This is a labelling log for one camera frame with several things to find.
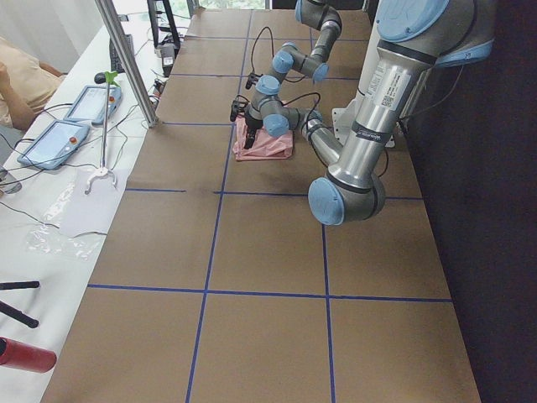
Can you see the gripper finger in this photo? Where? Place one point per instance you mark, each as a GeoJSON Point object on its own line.
{"type": "Point", "coordinates": [249, 139]}

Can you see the pink Snoopy t-shirt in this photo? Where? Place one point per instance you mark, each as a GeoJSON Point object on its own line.
{"type": "Point", "coordinates": [265, 146]}

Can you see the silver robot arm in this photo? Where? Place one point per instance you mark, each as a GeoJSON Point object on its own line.
{"type": "Point", "coordinates": [408, 39]}
{"type": "Point", "coordinates": [290, 63]}

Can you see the black power adapter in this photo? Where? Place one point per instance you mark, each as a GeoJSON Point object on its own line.
{"type": "Point", "coordinates": [167, 54]}

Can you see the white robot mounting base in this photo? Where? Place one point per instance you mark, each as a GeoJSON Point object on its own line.
{"type": "Point", "coordinates": [342, 118]}

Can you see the white grabber tool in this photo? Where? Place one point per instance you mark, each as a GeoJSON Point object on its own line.
{"type": "Point", "coordinates": [102, 172]}

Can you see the far teach pendant tablet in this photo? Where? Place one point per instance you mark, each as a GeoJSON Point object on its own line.
{"type": "Point", "coordinates": [89, 105]}

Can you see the teach pendant tablet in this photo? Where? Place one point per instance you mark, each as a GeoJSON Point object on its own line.
{"type": "Point", "coordinates": [58, 142]}
{"type": "Point", "coordinates": [89, 105]}

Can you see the near teach pendant tablet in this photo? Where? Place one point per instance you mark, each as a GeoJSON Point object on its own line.
{"type": "Point", "coordinates": [58, 142]}

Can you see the clear plastic sheet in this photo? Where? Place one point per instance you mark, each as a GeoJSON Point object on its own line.
{"type": "Point", "coordinates": [76, 222]}

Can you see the seated person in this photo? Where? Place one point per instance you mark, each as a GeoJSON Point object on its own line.
{"type": "Point", "coordinates": [27, 84]}

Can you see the red cylinder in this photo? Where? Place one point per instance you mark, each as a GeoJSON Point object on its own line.
{"type": "Point", "coordinates": [18, 355]}

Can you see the aluminium frame post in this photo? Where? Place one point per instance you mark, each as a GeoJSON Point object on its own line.
{"type": "Point", "coordinates": [114, 27]}

